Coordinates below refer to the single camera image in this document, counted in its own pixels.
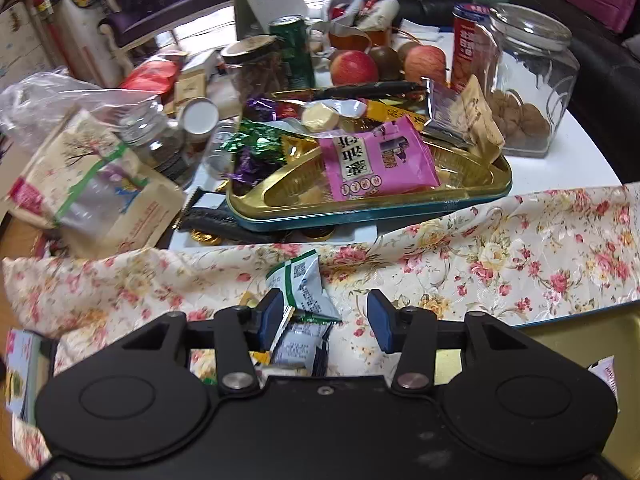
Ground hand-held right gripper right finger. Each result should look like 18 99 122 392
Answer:
366 289 527 396

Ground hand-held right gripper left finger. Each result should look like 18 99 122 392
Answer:
121 290 288 394

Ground white black snack packet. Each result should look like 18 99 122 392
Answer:
272 321 332 367

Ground white green snack packet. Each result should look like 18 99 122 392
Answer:
265 252 344 324

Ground teal gold tin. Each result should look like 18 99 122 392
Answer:
510 304 640 480

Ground teal gold snack tray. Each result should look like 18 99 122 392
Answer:
225 86 513 234

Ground black remote control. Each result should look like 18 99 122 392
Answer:
176 186 242 234

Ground floral cloth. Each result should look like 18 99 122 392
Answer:
2 182 640 466

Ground purple foil candy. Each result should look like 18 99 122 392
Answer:
231 149 262 194

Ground pink snack packet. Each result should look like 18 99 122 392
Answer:
318 116 442 204

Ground small glass jar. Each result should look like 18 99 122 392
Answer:
206 119 242 182

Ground cluster of green candies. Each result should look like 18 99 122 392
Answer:
221 119 284 162

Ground glass jar dark contents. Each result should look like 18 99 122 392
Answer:
119 101 199 187

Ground round pastry packet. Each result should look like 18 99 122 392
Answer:
299 99 369 134

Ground white cap jar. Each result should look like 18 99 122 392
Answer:
179 96 220 137

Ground brown paper bag green band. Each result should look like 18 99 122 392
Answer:
4 109 187 257

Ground grey purple snack packet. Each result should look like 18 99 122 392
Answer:
421 76 477 149

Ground beige snack packet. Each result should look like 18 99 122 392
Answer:
459 74 507 164

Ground black pen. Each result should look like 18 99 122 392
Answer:
311 80 427 102

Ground dark lid snack jar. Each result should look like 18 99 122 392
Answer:
220 34 289 107

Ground light blue book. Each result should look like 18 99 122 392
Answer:
0 328 59 422

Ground red apple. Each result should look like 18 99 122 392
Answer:
329 49 380 87
403 44 448 84

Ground brown kiwi fruit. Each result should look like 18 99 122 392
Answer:
368 45 399 82

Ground green drink can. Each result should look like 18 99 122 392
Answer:
268 14 317 92

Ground red plastic packet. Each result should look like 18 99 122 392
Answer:
119 59 182 97

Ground large glass jar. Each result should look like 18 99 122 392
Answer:
481 3 581 159

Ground red cylinder can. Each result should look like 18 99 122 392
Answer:
449 2 495 95

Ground clear plastic bag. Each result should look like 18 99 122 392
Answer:
0 71 157 137

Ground white folded card box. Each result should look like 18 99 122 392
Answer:
230 0 297 42

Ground white round holder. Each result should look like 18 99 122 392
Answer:
321 0 364 24

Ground purple upholstered chair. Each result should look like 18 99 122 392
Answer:
96 0 242 87

